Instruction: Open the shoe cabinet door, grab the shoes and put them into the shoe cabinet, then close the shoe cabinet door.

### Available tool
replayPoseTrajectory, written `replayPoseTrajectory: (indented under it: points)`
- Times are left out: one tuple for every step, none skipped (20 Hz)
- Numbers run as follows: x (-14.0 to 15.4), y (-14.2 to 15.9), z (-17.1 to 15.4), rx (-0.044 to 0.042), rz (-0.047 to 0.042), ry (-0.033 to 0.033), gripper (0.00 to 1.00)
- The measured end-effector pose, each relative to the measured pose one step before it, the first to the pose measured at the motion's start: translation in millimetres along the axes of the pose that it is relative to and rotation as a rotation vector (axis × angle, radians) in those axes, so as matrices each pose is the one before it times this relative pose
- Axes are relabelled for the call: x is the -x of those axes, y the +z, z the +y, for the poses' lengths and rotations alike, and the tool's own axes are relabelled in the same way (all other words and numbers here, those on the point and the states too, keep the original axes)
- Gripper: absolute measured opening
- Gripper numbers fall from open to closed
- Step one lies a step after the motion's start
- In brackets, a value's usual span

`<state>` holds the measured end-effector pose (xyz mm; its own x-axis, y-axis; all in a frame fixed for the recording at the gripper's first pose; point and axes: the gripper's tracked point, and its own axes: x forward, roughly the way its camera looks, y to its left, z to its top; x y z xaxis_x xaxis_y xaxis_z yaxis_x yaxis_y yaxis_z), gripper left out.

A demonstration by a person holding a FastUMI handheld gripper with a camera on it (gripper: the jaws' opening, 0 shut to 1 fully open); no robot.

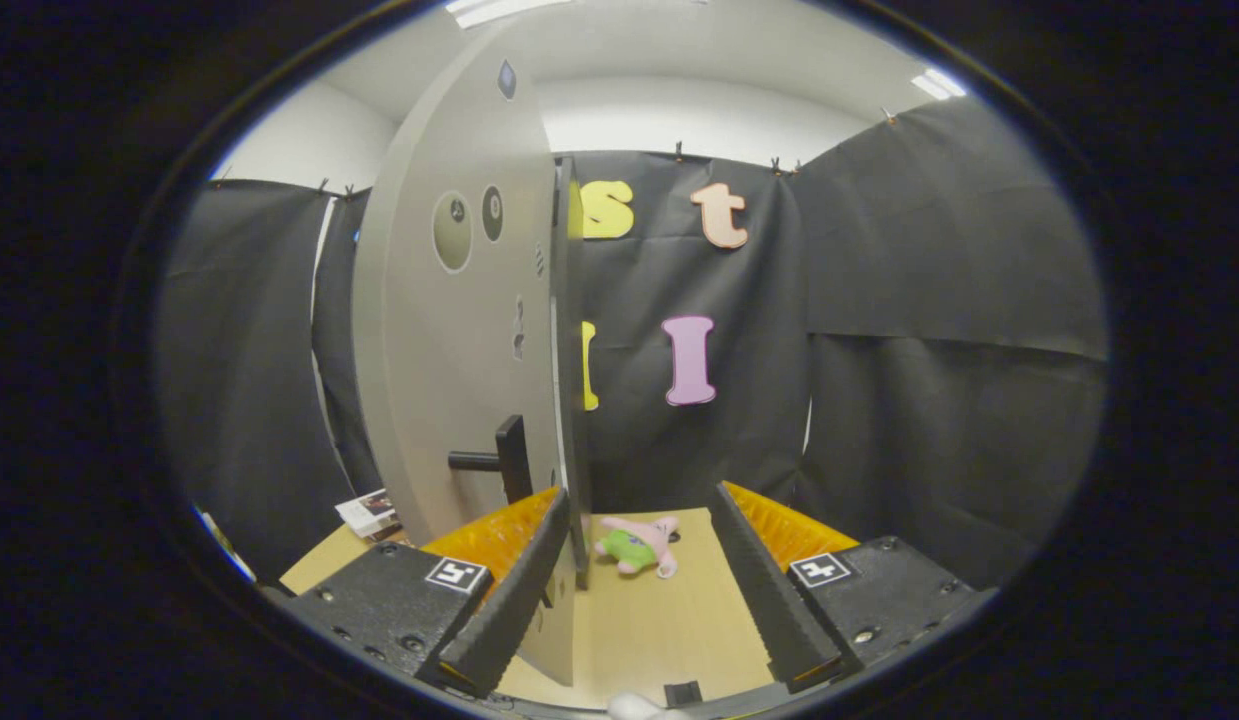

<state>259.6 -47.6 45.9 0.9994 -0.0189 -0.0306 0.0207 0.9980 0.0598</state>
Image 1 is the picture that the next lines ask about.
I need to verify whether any white book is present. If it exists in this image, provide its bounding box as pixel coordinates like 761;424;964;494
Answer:
336;490;400;539

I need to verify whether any black door handle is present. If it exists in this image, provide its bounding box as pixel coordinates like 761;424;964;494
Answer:
448;415;533;506

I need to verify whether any pink and green plush toy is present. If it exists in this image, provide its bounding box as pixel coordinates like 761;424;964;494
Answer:
593;515;680;579

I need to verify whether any white rounded object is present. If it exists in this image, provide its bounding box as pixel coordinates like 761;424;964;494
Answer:
607;693;695;720

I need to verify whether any black backdrop cloth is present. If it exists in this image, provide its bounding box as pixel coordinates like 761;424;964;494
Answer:
154;95;1110;591

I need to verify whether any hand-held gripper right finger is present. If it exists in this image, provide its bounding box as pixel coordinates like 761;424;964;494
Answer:
712;481;1002;693

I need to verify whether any small ceiling light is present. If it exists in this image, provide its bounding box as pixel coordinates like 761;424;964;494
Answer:
911;68;968;101

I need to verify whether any grey shoe cabinet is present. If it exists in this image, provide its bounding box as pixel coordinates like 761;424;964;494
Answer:
551;155;592;591

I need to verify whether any long ceiling light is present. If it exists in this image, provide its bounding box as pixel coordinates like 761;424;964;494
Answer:
444;0;580;29

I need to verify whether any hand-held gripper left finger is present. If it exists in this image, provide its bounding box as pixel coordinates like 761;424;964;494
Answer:
279;486;572;699

